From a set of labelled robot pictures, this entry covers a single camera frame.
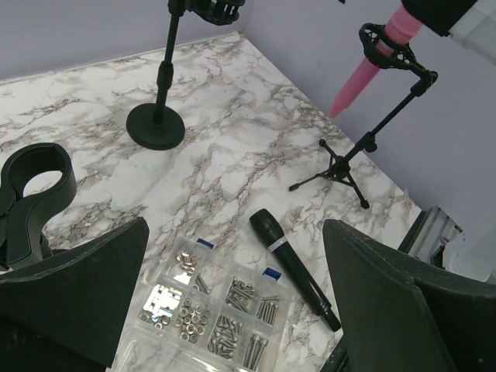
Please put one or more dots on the pink microphone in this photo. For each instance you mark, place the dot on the pink microphone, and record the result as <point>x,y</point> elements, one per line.
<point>401,28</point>

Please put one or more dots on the black round-base shock-mount stand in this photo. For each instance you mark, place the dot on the black round-base shock-mount stand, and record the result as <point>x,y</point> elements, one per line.
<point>156,126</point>

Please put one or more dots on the black microphone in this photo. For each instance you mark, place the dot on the black microphone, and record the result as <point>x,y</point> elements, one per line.
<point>270,233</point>

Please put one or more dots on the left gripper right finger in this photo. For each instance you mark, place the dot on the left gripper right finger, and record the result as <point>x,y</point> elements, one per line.
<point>401,314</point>

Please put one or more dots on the clear plastic screw organizer box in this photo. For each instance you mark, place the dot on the clear plastic screw organizer box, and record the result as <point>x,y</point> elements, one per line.
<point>200,310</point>

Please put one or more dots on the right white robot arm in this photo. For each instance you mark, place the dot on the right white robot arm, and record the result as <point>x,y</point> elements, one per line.
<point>469,23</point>

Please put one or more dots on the black clip microphone stand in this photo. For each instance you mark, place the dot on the black clip microphone stand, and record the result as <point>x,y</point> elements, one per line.
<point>24,216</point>

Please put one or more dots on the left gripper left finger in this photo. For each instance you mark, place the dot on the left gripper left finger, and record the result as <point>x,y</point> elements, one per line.
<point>67,312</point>

